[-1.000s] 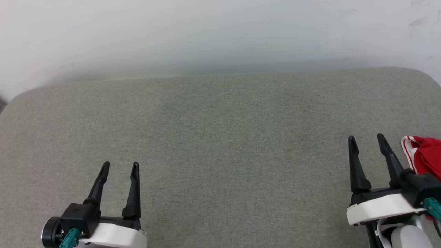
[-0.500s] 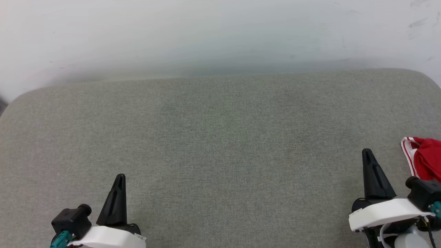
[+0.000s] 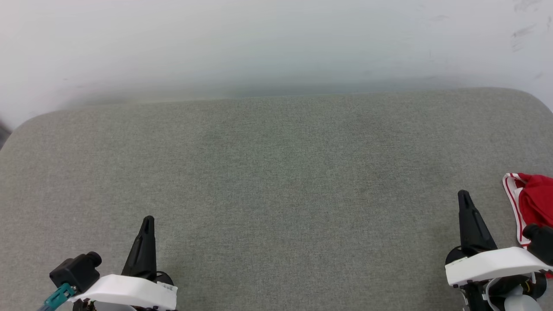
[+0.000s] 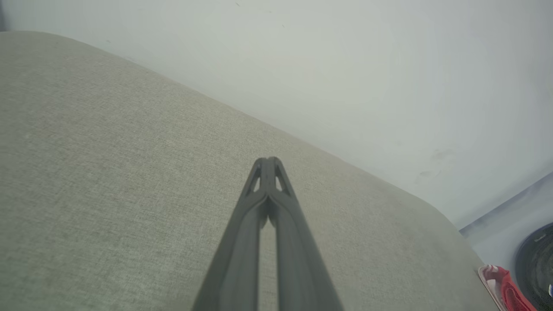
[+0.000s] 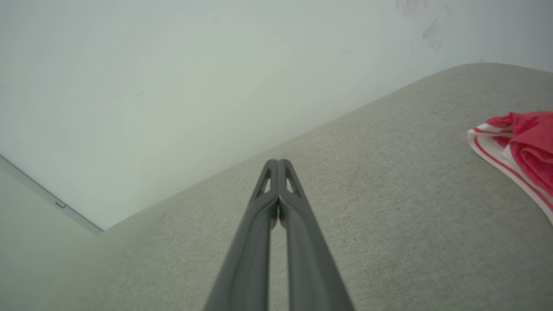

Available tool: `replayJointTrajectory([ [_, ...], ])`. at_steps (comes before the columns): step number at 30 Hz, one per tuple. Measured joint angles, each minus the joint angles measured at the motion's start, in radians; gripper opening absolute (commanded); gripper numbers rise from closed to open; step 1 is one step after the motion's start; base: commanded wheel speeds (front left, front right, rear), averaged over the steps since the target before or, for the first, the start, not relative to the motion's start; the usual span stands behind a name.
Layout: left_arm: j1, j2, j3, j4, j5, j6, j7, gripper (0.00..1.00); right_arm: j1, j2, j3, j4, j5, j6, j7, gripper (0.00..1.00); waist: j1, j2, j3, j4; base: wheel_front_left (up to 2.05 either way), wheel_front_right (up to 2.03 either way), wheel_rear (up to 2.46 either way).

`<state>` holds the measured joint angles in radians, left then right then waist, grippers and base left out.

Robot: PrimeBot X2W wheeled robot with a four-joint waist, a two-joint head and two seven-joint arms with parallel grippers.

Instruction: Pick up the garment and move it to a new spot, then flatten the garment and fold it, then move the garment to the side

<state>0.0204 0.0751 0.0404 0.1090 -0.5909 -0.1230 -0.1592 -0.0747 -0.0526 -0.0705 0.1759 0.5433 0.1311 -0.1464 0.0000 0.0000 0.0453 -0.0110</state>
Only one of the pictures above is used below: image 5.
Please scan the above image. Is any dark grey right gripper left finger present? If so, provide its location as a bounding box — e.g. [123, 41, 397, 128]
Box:
[202, 159, 280, 311]

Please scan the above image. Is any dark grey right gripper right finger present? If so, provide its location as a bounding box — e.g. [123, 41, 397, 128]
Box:
[276, 159, 356, 311]

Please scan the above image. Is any red Bulls basketball jersey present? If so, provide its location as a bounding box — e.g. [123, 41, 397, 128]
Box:
[467, 111, 553, 226]

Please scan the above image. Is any grey fabric sofa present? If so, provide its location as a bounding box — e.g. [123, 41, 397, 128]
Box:
[39, 62, 553, 311]

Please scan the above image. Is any grey wall skirting strip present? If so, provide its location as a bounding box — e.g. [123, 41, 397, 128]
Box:
[0, 155, 104, 235]

